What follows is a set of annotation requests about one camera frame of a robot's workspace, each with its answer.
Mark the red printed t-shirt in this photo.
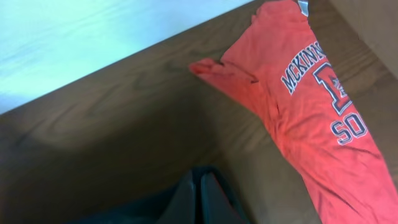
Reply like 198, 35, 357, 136
190, 1, 397, 223

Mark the black polo shirt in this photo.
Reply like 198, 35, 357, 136
74, 166, 250, 224

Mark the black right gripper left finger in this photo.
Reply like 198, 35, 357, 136
156, 171, 196, 224

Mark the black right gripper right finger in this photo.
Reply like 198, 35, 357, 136
200, 172, 246, 224

